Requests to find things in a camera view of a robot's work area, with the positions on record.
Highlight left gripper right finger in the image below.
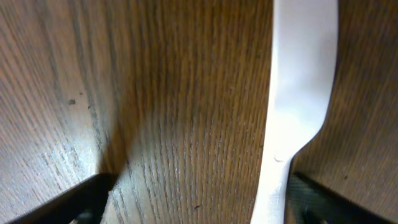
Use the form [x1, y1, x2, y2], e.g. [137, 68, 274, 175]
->
[284, 173, 392, 224]

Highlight pink plastic knife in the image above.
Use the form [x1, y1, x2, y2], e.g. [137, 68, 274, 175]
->
[251, 0, 338, 223]

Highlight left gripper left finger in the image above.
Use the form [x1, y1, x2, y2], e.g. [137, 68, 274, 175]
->
[10, 173, 117, 224]

